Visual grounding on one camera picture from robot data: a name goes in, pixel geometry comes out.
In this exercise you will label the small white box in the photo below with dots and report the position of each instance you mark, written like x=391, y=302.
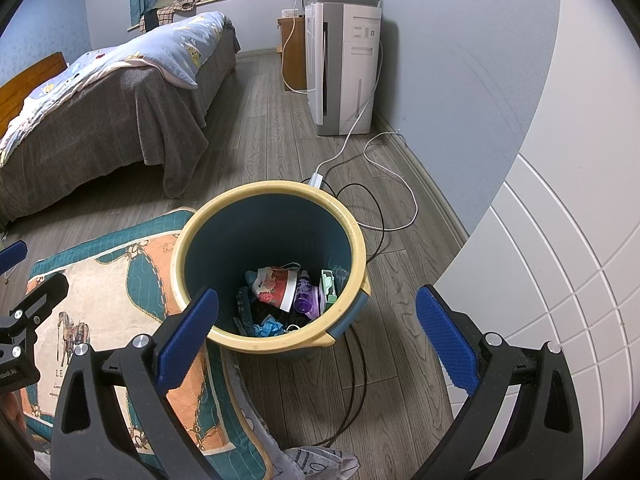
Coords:
x=291, y=13

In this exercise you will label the light blue face mask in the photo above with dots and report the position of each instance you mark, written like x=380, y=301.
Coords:
x=267, y=327

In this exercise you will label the checkered clothes pile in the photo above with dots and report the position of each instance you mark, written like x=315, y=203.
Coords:
x=177, y=7

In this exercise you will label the white panelled wardrobe door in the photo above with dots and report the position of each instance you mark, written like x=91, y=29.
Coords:
x=550, y=260

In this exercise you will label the floral printed packet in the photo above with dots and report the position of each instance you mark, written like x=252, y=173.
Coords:
x=275, y=285

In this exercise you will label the blue printed quilt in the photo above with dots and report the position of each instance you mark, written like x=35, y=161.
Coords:
x=165, y=45

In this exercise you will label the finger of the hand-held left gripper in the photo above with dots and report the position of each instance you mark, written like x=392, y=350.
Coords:
x=45, y=297
x=12, y=255

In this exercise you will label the wooden cabinet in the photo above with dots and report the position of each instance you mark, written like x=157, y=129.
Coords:
x=295, y=55

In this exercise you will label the teal bin with yellow rim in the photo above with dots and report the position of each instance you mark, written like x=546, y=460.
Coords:
x=260, y=230

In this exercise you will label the grey printed cloth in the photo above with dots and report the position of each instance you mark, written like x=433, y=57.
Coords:
x=320, y=462

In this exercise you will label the wooden bed frame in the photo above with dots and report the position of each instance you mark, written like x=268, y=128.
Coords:
x=30, y=82

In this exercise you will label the bed with grey blanket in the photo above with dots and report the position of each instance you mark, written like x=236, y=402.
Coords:
x=125, y=120

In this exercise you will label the white air purifier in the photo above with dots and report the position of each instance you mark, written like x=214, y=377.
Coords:
x=350, y=75

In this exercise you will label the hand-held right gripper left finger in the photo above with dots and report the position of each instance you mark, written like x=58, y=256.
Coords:
x=185, y=337

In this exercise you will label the teal orange patterned mat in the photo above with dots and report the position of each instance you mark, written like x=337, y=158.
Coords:
x=100, y=300

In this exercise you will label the white power strip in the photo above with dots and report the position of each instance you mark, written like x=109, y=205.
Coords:
x=315, y=179

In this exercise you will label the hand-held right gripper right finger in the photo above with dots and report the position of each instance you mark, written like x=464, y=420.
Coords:
x=447, y=340

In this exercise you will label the purple packet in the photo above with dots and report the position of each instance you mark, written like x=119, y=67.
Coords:
x=305, y=296

